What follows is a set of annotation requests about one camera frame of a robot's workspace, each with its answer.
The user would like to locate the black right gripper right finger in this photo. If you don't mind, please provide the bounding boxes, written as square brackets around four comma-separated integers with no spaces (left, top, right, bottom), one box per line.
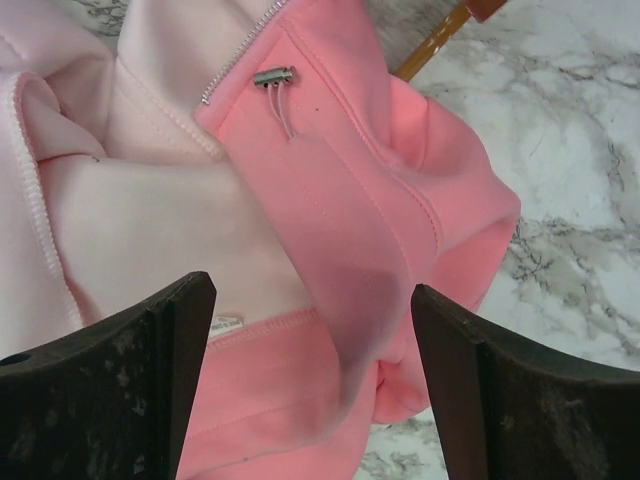
[411,285,639,480]

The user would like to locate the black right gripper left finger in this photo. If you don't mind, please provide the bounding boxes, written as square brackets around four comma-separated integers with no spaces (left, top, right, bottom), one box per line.
[1,272,216,479]

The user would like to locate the pink zip jacket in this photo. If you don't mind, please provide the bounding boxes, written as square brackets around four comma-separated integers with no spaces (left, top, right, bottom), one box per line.
[1,1,520,479]

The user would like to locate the wooden three-tier shelf rack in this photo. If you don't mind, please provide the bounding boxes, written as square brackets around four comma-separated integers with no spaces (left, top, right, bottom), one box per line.
[393,0,507,82]

